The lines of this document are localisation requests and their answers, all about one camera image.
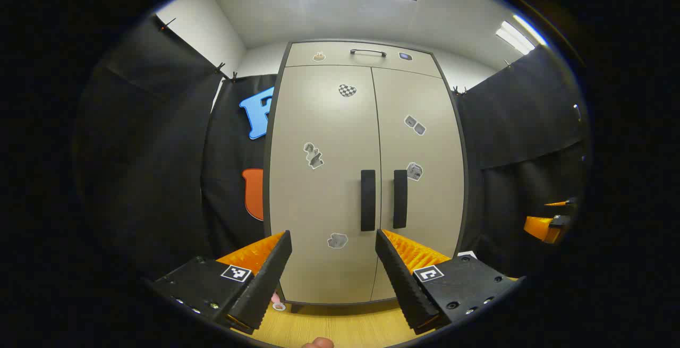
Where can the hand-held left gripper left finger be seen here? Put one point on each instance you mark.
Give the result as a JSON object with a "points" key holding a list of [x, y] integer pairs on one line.
{"points": [[265, 284]]}

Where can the small ceiling light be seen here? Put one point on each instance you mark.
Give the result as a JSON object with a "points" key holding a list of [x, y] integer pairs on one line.
{"points": [[515, 37]]}

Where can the green and pink plush toy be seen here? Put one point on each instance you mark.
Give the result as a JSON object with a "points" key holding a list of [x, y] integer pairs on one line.
{"points": [[275, 298]]}

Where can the grey double-door shoe cabinet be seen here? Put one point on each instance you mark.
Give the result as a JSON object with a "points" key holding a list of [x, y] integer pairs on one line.
{"points": [[266, 188]]}

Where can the grey cabinet door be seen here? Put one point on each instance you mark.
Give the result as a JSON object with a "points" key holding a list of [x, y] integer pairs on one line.
{"points": [[324, 204], [430, 215]]}

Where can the black backdrop cloth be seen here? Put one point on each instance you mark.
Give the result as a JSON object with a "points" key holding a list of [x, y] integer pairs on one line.
{"points": [[149, 178]]}

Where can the grey cabinet drawer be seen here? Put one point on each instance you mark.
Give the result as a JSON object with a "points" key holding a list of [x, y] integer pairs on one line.
{"points": [[340, 61]]}

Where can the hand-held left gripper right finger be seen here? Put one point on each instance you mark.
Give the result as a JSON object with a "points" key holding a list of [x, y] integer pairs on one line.
{"points": [[404, 284]]}

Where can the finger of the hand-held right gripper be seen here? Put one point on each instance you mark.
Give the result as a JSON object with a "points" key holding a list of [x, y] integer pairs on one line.
{"points": [[568, 204], [542, 228]]}

